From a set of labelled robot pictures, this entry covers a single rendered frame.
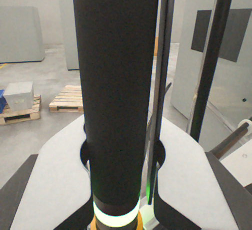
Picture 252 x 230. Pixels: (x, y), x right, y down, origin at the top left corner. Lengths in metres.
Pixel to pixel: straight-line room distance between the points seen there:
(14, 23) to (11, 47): 0.86
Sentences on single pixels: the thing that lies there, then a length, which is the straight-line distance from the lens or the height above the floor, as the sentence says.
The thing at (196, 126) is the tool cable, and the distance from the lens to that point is 0.17.
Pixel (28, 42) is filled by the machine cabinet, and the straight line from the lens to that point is 7.45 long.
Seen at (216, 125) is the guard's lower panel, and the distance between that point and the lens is 1.36.
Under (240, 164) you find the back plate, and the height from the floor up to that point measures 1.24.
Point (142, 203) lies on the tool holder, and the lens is 0.21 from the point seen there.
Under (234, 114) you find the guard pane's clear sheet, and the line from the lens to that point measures 1.21.
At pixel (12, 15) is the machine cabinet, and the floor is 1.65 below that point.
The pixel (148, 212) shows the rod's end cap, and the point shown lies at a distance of 0.20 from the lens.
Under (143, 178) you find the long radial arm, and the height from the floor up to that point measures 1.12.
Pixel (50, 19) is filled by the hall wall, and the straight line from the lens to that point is 12.39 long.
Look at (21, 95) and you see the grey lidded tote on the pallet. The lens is 3.20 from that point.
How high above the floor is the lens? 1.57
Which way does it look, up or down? 27 degrees down
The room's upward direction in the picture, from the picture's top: 2 degrees clockwise
